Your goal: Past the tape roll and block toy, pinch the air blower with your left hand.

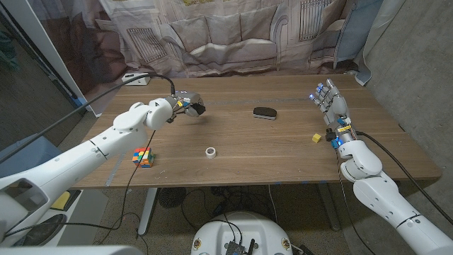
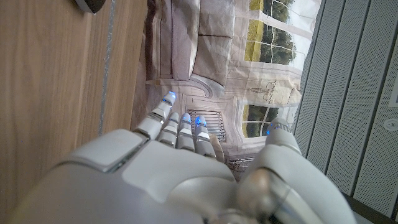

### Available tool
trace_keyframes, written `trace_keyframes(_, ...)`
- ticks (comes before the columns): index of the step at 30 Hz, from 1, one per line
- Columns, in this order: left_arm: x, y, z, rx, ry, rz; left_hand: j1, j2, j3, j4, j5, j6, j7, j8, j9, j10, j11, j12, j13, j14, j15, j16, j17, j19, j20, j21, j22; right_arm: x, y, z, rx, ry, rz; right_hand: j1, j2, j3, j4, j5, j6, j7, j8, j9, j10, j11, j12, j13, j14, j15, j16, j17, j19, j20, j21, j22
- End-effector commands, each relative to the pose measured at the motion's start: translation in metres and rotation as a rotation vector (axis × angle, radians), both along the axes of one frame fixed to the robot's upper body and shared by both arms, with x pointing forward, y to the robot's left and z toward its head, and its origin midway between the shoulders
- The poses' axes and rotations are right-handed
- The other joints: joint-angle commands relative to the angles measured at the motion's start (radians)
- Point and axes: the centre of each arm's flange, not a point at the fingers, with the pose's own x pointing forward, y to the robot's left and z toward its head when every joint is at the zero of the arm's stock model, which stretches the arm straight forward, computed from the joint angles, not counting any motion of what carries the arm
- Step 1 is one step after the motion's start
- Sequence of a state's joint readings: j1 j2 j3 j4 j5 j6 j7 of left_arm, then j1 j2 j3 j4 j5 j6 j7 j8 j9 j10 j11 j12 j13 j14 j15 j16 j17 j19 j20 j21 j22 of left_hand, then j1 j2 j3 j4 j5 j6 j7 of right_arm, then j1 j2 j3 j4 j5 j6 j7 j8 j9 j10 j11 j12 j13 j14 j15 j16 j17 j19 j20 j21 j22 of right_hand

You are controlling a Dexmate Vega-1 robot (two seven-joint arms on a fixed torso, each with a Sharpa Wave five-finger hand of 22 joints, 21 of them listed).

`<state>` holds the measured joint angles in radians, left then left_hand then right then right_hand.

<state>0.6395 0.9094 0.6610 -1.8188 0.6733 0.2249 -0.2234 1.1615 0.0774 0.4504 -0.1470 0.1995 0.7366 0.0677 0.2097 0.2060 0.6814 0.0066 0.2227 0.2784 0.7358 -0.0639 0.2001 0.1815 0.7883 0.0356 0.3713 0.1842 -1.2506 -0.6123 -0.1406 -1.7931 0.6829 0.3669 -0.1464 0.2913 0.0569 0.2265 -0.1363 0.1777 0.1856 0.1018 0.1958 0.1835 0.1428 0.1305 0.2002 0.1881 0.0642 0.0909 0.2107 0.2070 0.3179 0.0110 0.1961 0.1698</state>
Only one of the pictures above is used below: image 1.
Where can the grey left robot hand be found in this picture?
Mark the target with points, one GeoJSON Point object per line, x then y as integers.
{"type": "Point", "coordinates": [187, 97]}

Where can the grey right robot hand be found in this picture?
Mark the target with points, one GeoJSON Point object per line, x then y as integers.
{"type": "Point", "coordinates": [338, 106]}

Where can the black rubber air blower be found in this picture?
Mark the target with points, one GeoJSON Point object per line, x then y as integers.
{"type": "Point", "coordinates": [200, 109]}

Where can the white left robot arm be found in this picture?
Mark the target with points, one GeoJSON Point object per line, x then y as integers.
{"type": "Point", "coordinates": [88, 156]}

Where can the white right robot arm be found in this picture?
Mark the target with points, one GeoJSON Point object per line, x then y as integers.
{"type": "Point", "coordinates": [389, 202]}

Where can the small yellow block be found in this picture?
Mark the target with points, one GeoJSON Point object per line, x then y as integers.
{"type": "Point", "coordinates": [316, 138]}

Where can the white tape roll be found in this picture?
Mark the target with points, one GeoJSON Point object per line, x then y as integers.
{"type": "Point", "coordinates": [207, 152]}

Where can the white power strip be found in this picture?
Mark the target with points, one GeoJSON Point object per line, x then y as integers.
{"type": "Point", "coordinates": [141, 81]}

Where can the pale blue curtain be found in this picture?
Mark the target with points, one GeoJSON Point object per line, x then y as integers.
{"type": "Point", "coordinates": [354, 35]}

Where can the printed sofa backdrop cloth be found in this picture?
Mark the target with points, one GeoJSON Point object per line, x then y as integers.
{"type": "Point", "coordinates": [226, 35]}

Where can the multicolour puzzle cube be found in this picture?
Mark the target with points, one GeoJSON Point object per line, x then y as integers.
{"type": "Point", "coordinates": [143, 157]}

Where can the black round floor fan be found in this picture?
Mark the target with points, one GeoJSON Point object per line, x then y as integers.
{"type": "Point", "coordinates": [171, 197]}

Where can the grey table leg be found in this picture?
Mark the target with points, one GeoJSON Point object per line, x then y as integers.
{"type": "Point", "coordinates": [329, 209]}

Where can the white table leg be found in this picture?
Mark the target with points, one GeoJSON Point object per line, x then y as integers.
{"type": "Point", "coordinates": [148, 209]}

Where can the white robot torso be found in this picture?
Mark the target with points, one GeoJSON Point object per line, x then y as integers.
{"type": "Point", "coordinates": [255, 230]}

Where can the black electronics module with antenna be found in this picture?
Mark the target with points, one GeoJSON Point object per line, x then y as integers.
{"type": "Point", "coordinates": [235, 248]}

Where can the black yellow foot pedal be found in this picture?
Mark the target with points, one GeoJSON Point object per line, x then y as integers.
{"type": "Point", "coordinates": [63, 200]}

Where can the blue-grey plastic bin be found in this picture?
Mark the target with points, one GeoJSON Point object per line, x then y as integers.
{"type": "Point", "coordinates": [21, 152]}

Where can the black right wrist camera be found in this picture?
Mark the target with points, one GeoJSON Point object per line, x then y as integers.
{"type": "Point", "coordinates": [330, 134]}

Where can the white partition post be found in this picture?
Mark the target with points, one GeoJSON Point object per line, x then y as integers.
{"type": "Point", "coordinates": [42, 42]}

